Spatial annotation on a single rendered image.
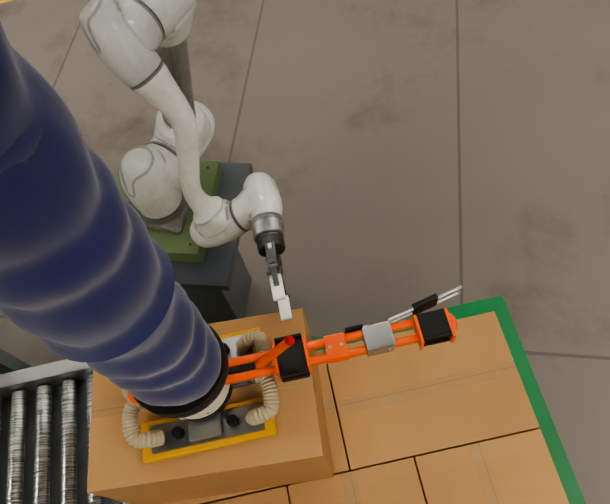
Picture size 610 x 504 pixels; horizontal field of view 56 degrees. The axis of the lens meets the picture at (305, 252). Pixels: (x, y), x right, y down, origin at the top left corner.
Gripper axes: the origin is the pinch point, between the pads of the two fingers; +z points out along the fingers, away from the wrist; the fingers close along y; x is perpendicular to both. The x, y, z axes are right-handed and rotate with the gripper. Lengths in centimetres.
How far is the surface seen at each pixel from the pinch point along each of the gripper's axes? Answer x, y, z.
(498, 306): -86, 107, -25
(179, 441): 32.3, 10.1, 25.3
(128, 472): 47, 13, 29
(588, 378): -110, 107, 13
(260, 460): 13.4, 13.3, 33.4
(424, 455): -31, 53, 35
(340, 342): -12.2, -2.0, 13.4
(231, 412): 18.4, 10.1, 21.0
